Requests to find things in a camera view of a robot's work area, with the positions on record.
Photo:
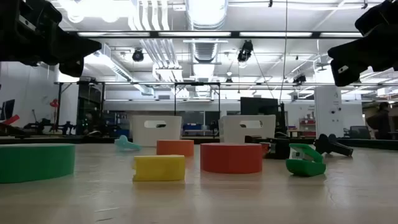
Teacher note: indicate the person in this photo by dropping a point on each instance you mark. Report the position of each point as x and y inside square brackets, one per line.
[380, 121]

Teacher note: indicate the black ceiling camera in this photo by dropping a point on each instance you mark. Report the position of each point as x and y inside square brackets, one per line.
[245, 51]
[299, 79]
[137, 55]

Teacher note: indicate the green stapler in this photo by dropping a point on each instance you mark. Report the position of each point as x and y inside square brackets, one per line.
[306, 166]

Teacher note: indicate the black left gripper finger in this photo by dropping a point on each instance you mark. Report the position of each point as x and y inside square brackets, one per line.
[77, 41]
[77, 53]

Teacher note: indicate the yellow mini stapler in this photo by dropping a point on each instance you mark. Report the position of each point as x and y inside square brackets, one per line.
[159, 168]

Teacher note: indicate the black aluminium table frame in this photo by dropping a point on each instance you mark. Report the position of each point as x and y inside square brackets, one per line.
[46, 140]

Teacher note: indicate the black computer monitor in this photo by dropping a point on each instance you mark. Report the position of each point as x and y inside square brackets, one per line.
[7, 109]

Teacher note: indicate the black stapler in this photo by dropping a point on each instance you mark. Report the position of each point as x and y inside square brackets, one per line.
[334, 147]

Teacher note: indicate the grey office chair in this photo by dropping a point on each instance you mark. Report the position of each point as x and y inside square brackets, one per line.
[360, 132]

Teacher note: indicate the orange tape roll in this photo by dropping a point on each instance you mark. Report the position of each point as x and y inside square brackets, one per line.
[175, 147]

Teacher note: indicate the silver ventilation duct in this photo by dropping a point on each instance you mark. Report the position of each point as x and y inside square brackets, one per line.
[206, 14]

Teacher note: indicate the black background frame stand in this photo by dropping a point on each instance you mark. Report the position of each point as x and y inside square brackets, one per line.
[219, 109]

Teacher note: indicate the pale teal staple remover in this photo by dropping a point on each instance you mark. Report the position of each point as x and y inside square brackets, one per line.
[126, 144]

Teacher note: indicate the green tape roll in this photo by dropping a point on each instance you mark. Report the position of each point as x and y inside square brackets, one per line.
[34, 163]

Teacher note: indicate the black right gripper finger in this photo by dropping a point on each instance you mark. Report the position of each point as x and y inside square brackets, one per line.
[357, 45]
[357, 56]

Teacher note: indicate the white plastic bin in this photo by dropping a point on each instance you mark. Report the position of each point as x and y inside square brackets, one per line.
[155, 135]
[248, 133]

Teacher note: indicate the large black screen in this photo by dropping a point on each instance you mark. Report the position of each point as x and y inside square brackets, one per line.
[259, 106]

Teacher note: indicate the red storage shelf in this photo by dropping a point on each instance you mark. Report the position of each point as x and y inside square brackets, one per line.
[308, 127]

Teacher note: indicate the red tape roll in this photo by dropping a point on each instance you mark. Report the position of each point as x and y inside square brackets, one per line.
[231, 158]

